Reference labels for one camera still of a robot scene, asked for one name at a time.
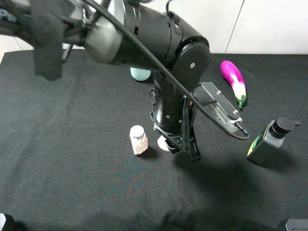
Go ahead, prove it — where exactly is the light blue plastic cup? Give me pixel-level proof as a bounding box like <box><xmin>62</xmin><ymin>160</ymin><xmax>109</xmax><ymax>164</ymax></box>
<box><xmin>130</xmin><ymin>68</ymin><xmax>151</xmax><ymax>81</ymax></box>

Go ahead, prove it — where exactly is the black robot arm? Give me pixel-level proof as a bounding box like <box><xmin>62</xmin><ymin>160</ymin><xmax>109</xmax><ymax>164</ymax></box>
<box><xmin>0</xmin><ymin>0</ymin><xmax>211</xmax><ymax>160</ymax></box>

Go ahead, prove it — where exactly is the black table cloth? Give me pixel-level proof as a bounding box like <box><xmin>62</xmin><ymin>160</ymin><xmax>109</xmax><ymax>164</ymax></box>
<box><xmin>0</xmin><ymin>50</ymin><xmax>308</xmax><ymax>231</ymax></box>

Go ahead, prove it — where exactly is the white round object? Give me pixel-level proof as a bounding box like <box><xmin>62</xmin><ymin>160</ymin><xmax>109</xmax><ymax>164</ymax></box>
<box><xmin>157</xmin><ymin>136</ymin><xmax>170</xmax><ymax>152</ymax></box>

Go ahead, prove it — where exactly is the grey pump bottle black cap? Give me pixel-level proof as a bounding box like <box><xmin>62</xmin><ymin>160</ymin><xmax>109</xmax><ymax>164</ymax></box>
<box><xmin>246</xmin><ymin>117</ymin><xmax>301</xmax><ymax>166</ymax></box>

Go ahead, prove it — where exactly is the clear bottle of pink pills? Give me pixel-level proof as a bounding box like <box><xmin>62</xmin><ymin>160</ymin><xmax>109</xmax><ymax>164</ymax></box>
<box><xmin>129</xmin><ymin>125</ymin><xmax>148</xmax><ymax>156</ymax></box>

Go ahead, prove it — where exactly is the purple toy eggplant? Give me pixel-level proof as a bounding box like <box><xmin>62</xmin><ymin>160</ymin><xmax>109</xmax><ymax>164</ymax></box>
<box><xmin>220</xmin><ymin>61</ymin><xmax>247</xmax><ymax>110</ymax></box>

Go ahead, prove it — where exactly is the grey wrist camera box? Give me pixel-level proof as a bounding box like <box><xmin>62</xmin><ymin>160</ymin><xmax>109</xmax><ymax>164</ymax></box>
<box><xmin>194</xmin><ymin>82</ymin><xmax>242</xmax><ymax>134</ymax></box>

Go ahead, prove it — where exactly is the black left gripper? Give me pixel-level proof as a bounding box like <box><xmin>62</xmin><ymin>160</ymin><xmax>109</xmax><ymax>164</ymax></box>
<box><xmin>149</xmin><ymin>89</ymin><xmax>201</xmax><ymax>161</ymax></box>

